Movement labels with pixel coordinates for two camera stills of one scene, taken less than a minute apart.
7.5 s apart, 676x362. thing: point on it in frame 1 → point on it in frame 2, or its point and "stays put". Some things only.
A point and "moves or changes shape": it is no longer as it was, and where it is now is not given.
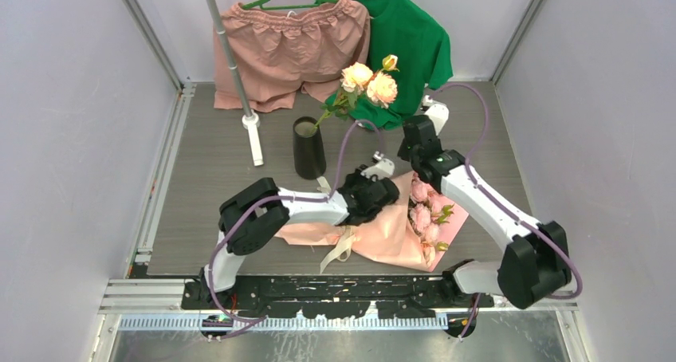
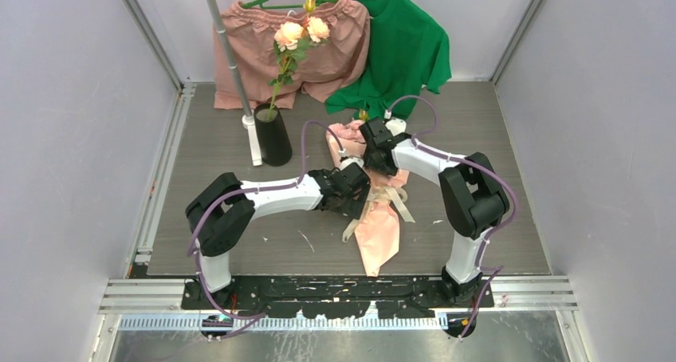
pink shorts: (279, 52) stays put
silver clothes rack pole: (249, 121) stays put
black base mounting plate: (336, 297) stays put
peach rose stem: (379, 86) → (291, 43)
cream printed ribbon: (342, 251) moves or changes shape
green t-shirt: (401, 26) stays put
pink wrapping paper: (417, 228) moves or changes shape
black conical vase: (308, 149) → (276, 147)
